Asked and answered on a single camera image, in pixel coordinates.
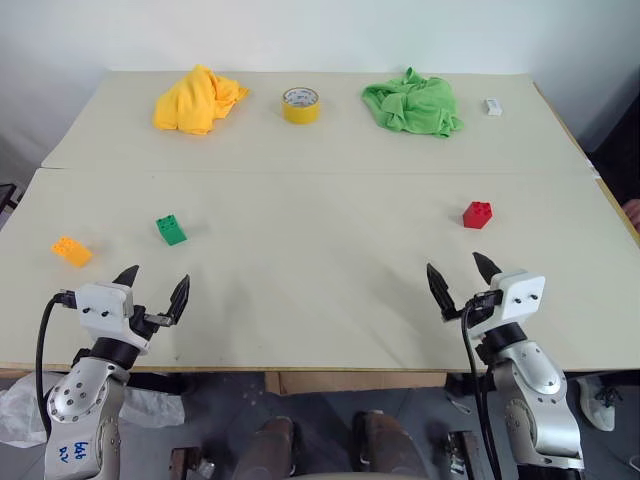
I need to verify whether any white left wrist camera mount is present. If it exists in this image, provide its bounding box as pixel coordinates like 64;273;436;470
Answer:
75;281;135;347

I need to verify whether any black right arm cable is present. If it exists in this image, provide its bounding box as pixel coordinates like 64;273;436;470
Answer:
459;293;504;480

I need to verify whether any crumpled green cloth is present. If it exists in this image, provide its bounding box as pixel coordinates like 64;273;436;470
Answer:
360;66;465;138

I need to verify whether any orange toy brick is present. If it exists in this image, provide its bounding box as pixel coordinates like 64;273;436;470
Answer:
50;235;94;269

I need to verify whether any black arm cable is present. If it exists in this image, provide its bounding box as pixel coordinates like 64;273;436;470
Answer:
459;293;504;480
35;289;77;437

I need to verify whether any red toy brick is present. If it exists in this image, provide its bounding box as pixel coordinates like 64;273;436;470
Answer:
461;200;495;231

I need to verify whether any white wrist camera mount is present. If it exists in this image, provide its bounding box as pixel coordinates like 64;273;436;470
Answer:
469;269;547;342
75;281;135;347

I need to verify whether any person in dark clothing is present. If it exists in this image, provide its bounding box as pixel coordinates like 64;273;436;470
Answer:
588;74;640;227

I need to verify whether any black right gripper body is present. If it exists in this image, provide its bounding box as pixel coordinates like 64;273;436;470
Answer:
439;291;503;337

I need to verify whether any green toy brick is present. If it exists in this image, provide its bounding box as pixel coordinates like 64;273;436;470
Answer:
155;213;189;247

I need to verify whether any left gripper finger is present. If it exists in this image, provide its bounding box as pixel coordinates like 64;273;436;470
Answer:
158;273;193;327
111;264;142;290

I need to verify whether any yellow tape roll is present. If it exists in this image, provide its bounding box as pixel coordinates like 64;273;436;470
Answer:
280;86;322;126

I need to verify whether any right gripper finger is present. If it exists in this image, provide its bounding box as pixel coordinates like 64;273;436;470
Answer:
471;251;502;290
425;262;459;321

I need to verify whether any white plastic bag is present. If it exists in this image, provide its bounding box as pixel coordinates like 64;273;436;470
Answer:
0;373;187;447

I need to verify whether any white sneaker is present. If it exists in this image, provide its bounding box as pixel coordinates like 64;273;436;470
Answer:
578;376;625;432

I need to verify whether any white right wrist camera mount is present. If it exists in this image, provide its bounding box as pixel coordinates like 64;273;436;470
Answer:
469;269;547;342

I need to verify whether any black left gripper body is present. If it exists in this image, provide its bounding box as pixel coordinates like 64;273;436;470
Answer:
127;302;170;347

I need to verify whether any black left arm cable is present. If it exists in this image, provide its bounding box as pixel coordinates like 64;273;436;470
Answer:
35;289;77;437

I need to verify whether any crumpled yellow cloth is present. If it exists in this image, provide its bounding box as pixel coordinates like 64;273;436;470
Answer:
151;63;250;136

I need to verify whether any dark rounded shape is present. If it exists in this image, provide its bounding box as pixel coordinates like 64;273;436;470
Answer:
351;409;427;477
233;416;303;480

